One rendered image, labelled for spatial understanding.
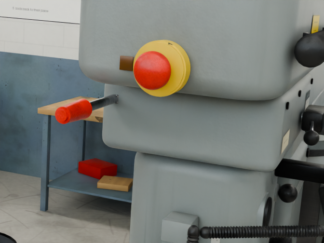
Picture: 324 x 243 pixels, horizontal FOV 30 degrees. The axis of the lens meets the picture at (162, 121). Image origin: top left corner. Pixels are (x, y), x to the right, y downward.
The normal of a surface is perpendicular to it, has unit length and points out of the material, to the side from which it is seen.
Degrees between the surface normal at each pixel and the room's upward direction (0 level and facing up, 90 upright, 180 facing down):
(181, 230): 90
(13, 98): 90
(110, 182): 0
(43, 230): 0
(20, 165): 90
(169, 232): 90
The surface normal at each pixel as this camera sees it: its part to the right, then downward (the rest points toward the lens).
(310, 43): -0.33, 0.17
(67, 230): 0.07, -0.98
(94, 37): -0.59, 0.12
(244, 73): -0.05, 0.20
